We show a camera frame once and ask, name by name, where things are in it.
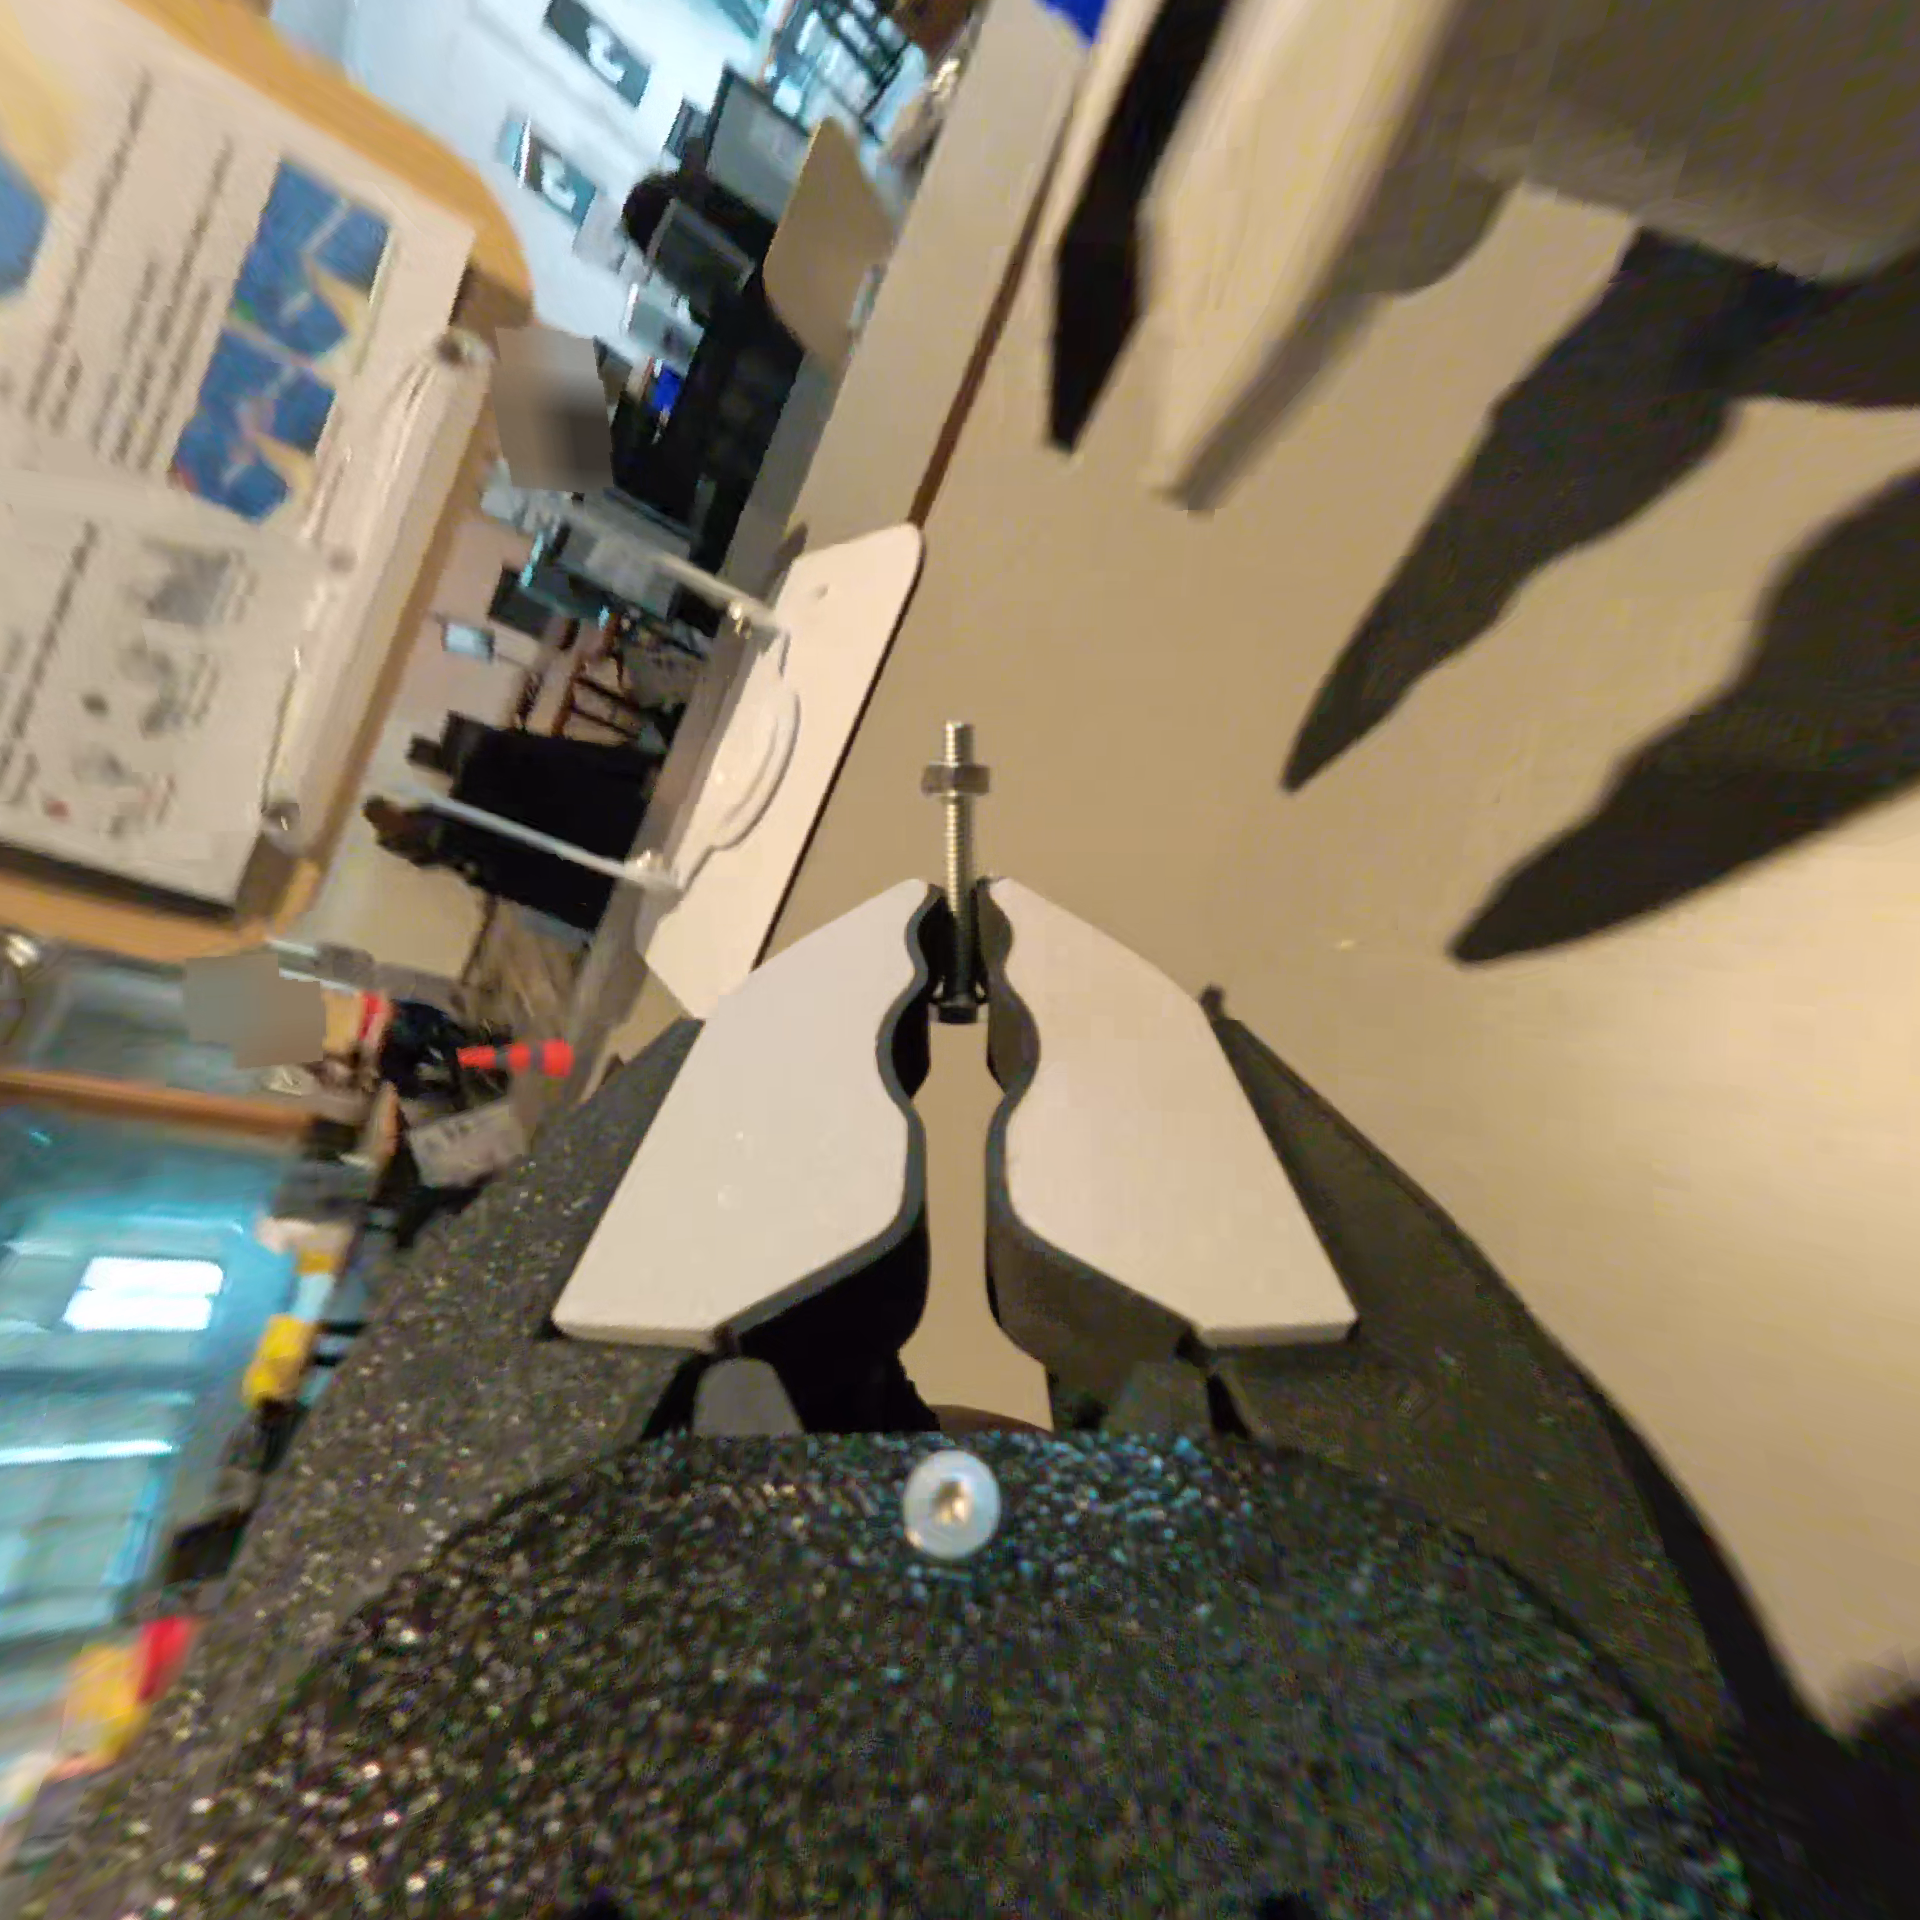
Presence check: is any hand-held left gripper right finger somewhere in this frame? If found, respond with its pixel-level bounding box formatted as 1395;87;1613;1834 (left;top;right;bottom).
982;897;1364;1437

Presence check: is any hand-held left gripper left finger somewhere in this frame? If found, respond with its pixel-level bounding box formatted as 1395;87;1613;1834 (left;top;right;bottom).
551;880;938;1437

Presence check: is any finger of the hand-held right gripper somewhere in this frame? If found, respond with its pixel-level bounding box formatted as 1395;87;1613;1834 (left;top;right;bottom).
1046;0;1234;456
1148;0;1518;515

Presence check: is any silver threaded bolt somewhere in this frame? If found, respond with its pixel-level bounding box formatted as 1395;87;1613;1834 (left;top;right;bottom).
930;721;991;1028

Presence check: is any wooden chair back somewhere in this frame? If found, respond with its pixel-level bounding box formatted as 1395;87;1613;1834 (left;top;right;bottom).
761;117;902;370

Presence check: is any black crate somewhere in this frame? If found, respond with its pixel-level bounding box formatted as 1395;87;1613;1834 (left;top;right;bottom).
612;292;806;576

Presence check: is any wooden document board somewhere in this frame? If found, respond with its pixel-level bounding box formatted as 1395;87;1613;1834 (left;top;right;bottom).
0;0;537;964

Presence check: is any white clip bar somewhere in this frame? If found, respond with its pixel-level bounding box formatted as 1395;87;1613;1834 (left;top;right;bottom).
262;335;497;851

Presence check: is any printed instruction sheet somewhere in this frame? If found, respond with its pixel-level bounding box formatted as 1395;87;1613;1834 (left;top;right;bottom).
0;0;481;912

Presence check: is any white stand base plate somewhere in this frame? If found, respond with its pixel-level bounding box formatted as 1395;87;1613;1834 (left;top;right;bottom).
638;522;927;1021

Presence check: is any black wall sign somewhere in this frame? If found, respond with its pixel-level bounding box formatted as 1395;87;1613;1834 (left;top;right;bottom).
503;113;597;231
540;0;657;111

